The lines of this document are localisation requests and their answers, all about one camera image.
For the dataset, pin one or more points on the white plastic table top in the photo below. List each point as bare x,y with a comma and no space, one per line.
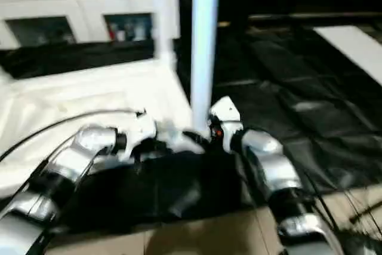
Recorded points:
71,100

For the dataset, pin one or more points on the white plastic table leg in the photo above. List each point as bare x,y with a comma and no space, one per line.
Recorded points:
161,10
204,40

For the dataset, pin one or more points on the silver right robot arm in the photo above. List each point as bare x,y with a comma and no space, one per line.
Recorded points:
274,171

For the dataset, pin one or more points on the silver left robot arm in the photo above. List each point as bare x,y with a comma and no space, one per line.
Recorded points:
59,171

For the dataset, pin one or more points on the black plastic mat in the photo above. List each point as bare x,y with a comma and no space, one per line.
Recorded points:
310,117

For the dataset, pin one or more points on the small tan tag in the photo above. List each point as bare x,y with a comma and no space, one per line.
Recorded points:
223,24

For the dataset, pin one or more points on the white flat board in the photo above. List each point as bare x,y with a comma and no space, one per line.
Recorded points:
358,52

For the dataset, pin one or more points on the black metal rail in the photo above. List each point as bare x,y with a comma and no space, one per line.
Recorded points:
310,16

